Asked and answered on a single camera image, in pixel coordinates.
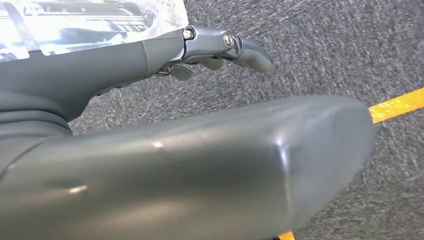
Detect orange yellow floor tape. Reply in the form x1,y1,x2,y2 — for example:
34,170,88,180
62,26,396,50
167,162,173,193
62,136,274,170
277,87,424,240

